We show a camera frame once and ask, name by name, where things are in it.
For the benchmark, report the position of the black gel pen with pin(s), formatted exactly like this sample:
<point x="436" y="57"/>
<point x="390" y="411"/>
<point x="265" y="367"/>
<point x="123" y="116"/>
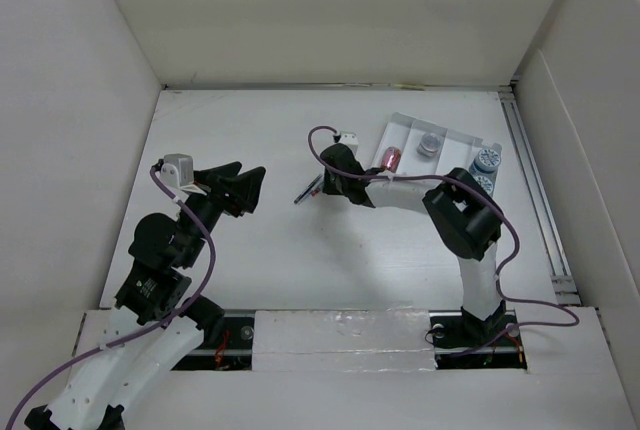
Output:
<point x="305" y="195"/>

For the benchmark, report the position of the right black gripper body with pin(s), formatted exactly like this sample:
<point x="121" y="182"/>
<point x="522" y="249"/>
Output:
<point x="344" y="186"/>

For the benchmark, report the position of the front mounting rail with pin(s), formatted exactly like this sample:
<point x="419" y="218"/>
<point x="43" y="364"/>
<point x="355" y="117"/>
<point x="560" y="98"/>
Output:
<point x="352" y="341"/>

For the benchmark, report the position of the aluminium rail right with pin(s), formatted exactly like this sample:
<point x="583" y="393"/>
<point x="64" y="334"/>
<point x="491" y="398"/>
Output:
<point x="561" y="277"/>

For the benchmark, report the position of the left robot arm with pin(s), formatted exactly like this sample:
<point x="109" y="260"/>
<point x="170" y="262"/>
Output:
<point x="160" y="313"/>

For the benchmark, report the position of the pink capped marker tube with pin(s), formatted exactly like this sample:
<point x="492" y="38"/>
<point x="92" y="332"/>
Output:
<point x="390" y="159"/>

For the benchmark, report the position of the clear paperclip jar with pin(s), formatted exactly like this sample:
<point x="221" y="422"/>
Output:
<point x="430" y="145"/>

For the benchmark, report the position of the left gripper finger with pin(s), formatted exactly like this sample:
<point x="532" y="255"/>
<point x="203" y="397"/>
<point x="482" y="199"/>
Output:
<point x="212" y="175"/>
<point x="247" y="187"/>

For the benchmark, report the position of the blue round jar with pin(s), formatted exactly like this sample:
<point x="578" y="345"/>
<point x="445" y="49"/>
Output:
<point x="486" y="162"/>
<point x="486" y="183"/>

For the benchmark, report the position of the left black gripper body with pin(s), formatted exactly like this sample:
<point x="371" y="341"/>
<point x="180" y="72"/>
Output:
<point x="210" y="205"/>

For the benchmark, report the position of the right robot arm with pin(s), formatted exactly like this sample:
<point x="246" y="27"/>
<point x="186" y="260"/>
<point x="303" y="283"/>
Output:
<point x="464" y="215"/>

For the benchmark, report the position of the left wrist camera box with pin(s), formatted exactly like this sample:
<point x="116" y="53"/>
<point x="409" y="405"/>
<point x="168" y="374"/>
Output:
<point x="176" y="170"/>

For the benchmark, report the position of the white compartment tray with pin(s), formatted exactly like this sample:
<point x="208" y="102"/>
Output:
<point x="458" y="150"/>

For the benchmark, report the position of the beige yellow highlighter pen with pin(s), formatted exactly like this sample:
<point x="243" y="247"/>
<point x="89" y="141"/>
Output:
<point x="410" y="86"/>

